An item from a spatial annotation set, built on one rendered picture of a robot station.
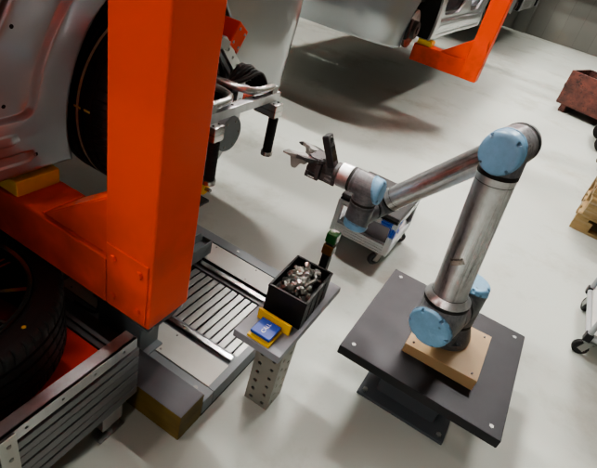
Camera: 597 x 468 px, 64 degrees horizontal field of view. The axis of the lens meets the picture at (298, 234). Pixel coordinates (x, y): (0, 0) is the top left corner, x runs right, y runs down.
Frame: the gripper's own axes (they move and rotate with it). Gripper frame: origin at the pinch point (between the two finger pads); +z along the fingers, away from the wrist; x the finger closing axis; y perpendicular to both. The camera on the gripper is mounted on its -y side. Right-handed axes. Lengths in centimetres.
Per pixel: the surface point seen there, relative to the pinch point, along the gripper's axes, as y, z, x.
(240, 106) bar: -14.5, 11.5, -20.4
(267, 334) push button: 35, -31, -51
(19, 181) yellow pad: 10, 45, -74
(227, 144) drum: 1.6, 16.0, -18.0
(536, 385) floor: 83, -125, 51
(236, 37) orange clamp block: -28.1, 30.4, -0.7
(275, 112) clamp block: -9.5, 8.5, -2.5
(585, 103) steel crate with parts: 61, -118, 605
